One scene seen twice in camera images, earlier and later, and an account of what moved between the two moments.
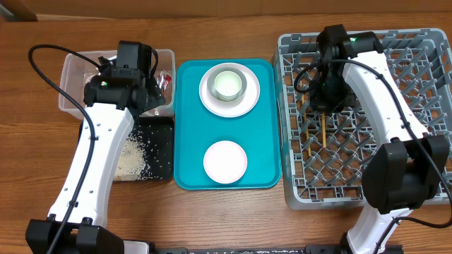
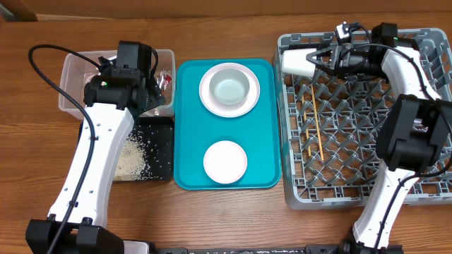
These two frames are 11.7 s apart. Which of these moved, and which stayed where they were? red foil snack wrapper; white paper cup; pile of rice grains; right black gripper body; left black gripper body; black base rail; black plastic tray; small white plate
Moved: white paper cup; right black gripper body
Stayed: pile of rice grains; small white plate; black plastic tray; red foil snack wrapper; black base rail; left black gripper body
